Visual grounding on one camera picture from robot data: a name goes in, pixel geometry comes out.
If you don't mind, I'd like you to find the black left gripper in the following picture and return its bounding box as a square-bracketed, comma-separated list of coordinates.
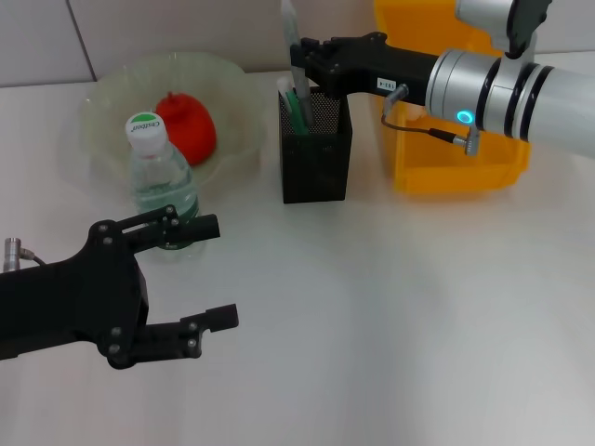
[0, 204, 240, 372]

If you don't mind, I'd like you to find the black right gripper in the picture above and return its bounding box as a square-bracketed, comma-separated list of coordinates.
[289, 31, 441, 109]

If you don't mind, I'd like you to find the grey glitter pen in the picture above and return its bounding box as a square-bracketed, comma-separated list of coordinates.
[280, 0, 316, 129]

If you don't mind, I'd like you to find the green pen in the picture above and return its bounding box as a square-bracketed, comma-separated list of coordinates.
[275, 76, 311, 137]

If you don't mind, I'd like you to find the clear green-label water bottle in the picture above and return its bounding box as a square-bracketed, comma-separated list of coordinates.
[124, 111, 205, 252]

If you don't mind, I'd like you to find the pale green glass fruit plate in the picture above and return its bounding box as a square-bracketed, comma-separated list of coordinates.
[77, 51, 262, 201]

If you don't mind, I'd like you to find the black mesh pen holder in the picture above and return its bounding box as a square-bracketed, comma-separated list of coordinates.
[277, 87, 354, 204]

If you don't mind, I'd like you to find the yellow plastic bin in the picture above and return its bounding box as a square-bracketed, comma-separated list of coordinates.
[374, 0, 531, 194]

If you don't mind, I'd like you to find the left wrist cable with connector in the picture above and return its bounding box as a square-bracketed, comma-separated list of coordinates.
[3, 236, 47, 271]

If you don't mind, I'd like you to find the wrist cable with connector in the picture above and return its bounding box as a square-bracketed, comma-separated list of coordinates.
[380, 83, 483, 158]
[3, 236, 47, 271]

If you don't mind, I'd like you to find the right wrist cable with connector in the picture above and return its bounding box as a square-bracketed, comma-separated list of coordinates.
[380, 83, 483, 158]

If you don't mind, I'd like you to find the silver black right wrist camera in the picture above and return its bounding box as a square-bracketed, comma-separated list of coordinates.
[454, 0, 557, 60]

